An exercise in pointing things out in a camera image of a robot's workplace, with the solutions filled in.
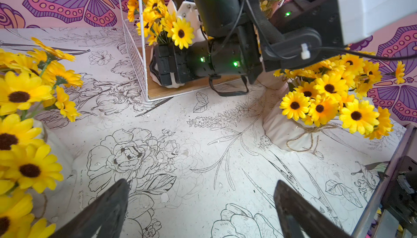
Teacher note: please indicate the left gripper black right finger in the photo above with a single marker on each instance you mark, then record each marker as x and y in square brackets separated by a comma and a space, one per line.
[299, 218]

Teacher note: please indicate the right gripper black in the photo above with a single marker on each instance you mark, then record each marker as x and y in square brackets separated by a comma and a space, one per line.
[172, 65]

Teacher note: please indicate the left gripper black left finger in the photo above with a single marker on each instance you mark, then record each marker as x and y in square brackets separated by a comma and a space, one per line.
[103, 218]

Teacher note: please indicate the sunflower pot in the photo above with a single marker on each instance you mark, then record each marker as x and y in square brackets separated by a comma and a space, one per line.
[330, 91]
[31, 83]
[158, 25]

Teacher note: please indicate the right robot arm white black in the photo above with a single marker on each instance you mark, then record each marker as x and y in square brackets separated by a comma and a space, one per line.
[244, 42]

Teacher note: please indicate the white wire shelf rack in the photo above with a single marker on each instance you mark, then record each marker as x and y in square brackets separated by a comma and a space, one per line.
[141, 55]

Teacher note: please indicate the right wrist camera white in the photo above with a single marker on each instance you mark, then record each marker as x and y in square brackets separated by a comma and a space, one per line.
[187, 9]

